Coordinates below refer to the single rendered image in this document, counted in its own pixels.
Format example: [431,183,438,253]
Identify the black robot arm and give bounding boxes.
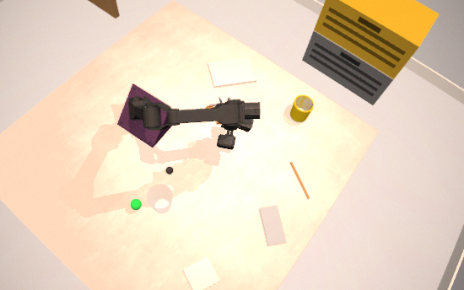
[128,96,261,132]

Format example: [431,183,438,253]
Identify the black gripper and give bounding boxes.
[217,124,236,150]

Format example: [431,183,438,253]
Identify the green ball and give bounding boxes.
[131,198,142,210]

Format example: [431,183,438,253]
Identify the clear ribbed plastic cup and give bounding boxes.
[146,184,172,213]

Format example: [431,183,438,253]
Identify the yellow open cup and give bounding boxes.
[290,94,314,123]

